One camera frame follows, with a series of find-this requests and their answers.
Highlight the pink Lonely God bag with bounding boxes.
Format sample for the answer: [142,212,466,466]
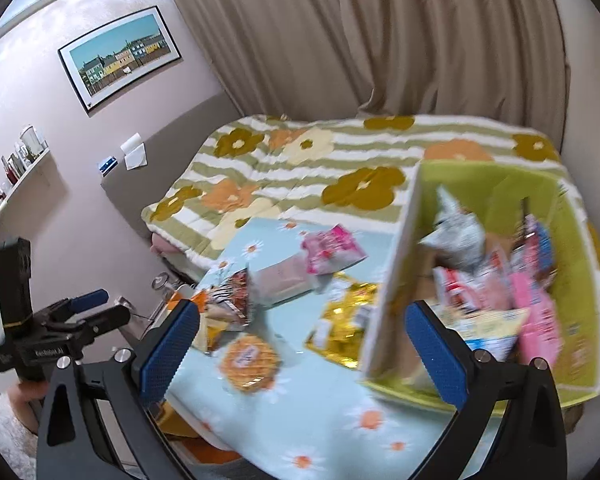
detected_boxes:
[510,271,562,367]

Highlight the blue yellow snack bag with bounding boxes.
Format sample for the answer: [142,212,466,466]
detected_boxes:
[434,306,530,362]

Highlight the grey corn roll bag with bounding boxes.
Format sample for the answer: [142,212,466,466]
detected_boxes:
[419,185,486,272]

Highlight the person's left hand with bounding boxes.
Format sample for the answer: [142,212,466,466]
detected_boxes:
[6,380,48,434]

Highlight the orange round snack pack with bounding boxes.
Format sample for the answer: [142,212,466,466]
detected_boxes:
[219,335,280,392]

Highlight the red white snack bag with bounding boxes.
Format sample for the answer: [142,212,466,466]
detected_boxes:
[432,266,509,313]

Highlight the dark chocolate snack bag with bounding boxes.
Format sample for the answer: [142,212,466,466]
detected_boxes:
[206,268,253,330]

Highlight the green cardboard box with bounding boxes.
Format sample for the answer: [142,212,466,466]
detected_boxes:
[360,160,600,411]

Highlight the gold foil snack bag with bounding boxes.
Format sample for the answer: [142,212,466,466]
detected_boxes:
[306,272,379,370]

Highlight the pink red snack bag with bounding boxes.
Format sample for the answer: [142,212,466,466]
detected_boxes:
[250,252,317,307]

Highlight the pink strawberry snack bag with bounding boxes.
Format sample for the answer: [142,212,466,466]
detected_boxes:
[301,224,367,275]

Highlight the framed landscape picture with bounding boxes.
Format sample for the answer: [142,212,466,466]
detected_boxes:
[58,6,181,114]

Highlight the floral striped quilt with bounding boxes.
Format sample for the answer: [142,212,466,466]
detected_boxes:
[140,112,600,281]

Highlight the beige curtain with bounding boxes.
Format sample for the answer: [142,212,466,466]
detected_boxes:
[174,0,569,142]

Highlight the white wall shelf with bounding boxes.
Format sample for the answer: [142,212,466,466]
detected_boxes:
[0,148,50,220]

